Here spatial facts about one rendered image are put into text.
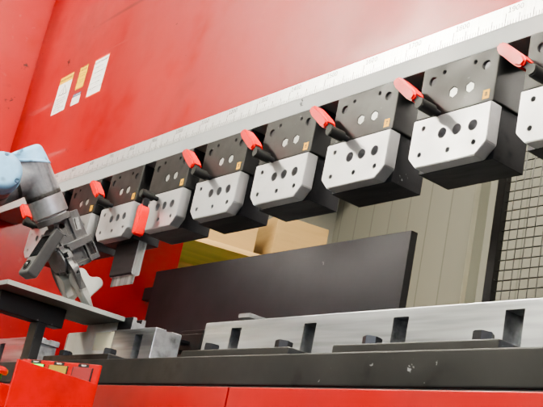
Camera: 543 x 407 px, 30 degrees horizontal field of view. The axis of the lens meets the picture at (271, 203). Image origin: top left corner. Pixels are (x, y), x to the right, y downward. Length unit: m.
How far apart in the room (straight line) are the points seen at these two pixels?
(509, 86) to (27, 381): 0.82
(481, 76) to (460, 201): 3.40
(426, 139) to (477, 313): 0.29
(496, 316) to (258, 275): 1.47
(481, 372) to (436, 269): 3.73
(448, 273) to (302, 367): 3.41
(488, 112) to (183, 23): 1.08
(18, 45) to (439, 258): 2.44
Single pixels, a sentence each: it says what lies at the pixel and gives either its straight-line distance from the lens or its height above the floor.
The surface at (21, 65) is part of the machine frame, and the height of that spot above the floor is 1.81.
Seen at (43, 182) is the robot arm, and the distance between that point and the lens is 2.13.
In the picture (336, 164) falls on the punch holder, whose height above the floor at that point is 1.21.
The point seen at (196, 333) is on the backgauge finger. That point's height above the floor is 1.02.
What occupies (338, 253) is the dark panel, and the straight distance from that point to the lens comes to 2.46.
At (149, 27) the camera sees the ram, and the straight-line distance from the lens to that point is 2.51.
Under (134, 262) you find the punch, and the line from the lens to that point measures 2.18.
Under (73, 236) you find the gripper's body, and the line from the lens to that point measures 2.16.
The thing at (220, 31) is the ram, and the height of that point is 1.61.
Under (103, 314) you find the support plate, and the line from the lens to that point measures 2.09.
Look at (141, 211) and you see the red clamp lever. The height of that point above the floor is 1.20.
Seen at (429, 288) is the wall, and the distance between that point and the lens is 4.85.
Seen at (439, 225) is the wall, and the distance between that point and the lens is 4.94.
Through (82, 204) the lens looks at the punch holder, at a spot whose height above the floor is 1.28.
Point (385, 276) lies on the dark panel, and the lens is 2.30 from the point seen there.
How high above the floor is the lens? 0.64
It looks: 18 degrees up
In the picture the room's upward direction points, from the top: 12 degrees clockwise
